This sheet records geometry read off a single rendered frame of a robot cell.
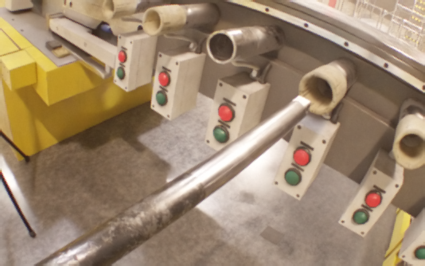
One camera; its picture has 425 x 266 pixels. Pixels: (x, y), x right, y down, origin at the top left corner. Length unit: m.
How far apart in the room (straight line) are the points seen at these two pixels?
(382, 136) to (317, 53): 0.22
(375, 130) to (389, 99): 0.07
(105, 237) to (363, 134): 0.53
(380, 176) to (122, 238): 0.45
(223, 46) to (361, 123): 0.30
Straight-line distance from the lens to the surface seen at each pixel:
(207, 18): 0.69
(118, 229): 0.18
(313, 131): 0.54
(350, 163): 0.65
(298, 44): 0.64
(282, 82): 0.64
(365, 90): 0.62
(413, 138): 0.52
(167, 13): 0.60
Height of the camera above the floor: 1.02
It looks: 32 degrees down
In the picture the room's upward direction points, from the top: 14 degrees clockwise
